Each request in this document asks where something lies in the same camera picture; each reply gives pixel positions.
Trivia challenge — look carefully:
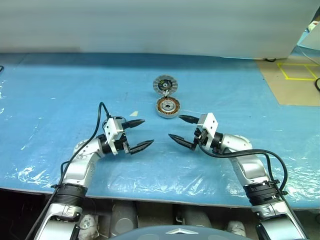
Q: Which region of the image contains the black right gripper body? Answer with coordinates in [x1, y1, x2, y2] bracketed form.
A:
[192, 123, 209, 151]

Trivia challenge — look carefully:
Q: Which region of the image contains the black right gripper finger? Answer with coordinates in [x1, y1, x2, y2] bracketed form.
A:
[167, 133, 197, 150]
[178, 114, 201, 125]

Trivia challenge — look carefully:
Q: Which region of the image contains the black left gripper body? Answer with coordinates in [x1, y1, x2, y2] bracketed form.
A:
[115, 116, 134, 155]

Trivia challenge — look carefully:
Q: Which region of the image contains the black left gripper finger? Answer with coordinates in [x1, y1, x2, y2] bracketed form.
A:
[122, 119, 146, 129]
[129, 139, 155, 154]

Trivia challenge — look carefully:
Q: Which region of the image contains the silver motor stator base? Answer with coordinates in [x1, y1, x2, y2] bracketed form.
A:
[155, 95, 182, 120]

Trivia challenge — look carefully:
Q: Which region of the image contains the silver finned motor cover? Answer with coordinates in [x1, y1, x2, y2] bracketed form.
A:
[152, 75, 179, 96]

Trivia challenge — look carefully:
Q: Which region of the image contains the grey robot leg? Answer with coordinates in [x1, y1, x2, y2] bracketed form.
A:
[174, 204, 213, 229]
[110, 201, 139, 236]

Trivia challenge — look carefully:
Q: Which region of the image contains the white robot foot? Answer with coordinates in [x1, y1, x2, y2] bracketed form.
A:
[78, 213, 100, 239]
[226, 220, 247, 237]

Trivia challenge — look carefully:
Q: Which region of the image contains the blue plastic table cover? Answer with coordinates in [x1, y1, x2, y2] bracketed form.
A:
[0, 52, 320, 209]

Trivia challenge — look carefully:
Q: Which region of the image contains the brown cardboard sheet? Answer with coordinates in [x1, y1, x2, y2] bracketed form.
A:
[255, 54, 320, 107]

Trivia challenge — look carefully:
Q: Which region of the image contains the grey robot torso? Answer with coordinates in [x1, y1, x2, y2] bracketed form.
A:
[107, 224, 221, 240]

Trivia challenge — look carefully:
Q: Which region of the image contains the white foam backdrop board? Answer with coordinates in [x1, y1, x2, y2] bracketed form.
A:
[0, 0, 319, 61]

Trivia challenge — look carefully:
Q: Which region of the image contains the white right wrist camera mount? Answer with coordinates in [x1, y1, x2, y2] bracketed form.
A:
[197, 112, 219, 148]

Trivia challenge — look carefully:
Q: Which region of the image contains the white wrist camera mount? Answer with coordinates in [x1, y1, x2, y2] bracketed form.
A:
[197, 112, 219, 148]
[103, 117, 126, 156]

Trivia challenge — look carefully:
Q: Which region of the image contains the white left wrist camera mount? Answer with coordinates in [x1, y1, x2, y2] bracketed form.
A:
[103, 117, 126, 156]

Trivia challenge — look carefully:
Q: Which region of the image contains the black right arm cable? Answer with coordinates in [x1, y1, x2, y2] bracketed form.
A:
[198, 143, 310, 240]

